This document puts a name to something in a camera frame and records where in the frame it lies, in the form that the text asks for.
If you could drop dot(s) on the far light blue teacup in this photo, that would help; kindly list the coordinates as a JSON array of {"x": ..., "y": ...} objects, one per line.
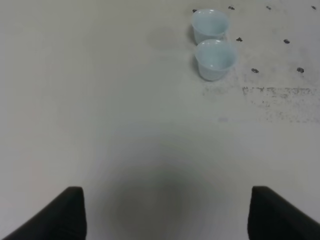
[{"x": 209, "y": 24}]

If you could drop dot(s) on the near light blue teacup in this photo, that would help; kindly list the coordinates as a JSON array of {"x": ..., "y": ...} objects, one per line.
[{"x": 214, "y": 58}]

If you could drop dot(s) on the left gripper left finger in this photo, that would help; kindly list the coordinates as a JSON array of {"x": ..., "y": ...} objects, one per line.
[{"x": 64, "y": 218}]

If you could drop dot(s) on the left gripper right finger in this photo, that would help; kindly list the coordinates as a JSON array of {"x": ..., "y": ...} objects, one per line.
[{"x": 271, "y": 217}]

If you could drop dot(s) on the light blue teacup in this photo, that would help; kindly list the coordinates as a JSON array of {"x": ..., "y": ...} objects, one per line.
[
  {"x": 214, "y": 58},
  {"x": 209, "y": 24}
]

